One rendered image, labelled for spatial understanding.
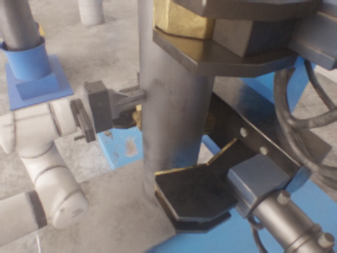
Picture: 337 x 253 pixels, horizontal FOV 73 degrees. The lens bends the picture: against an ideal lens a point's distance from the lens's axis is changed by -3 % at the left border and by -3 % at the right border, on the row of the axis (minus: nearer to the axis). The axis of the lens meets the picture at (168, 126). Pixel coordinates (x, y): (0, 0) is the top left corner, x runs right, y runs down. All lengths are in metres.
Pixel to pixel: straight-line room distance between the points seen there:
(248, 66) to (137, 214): 0.82
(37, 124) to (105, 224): 0.56
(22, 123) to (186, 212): 0.43
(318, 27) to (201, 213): 0.45
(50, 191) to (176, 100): 0.36
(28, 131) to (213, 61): 0.43
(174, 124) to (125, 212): 0.50
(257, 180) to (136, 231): 0.53
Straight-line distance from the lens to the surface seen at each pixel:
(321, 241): 0.67
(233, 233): 1.07
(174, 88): 0.59
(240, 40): 0.34
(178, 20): 0.38
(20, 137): 0.59
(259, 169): 0.70
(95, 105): 0.60
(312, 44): 0.43
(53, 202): 0.57
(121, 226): 1.01
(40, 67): 1.89
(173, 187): 0.64
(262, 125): 0.76
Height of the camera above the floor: 1.07
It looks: 43 degrees down
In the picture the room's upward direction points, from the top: 4 degrees clockwise
